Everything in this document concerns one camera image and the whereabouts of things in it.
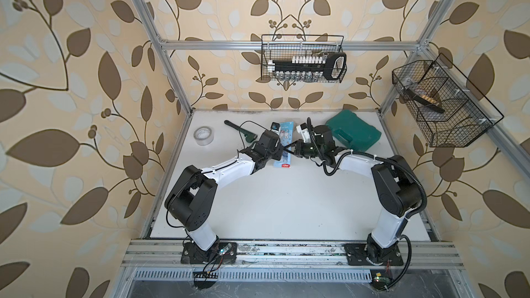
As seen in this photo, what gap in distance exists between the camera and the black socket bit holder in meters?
0.83

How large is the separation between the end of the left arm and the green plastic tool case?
1.54 ft

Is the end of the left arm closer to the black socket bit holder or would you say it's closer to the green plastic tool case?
the black socket bit holder

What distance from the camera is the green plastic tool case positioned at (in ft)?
3.40

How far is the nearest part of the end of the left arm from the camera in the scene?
66 cm

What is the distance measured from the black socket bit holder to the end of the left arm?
0.29 metres

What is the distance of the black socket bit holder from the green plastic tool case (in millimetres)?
299
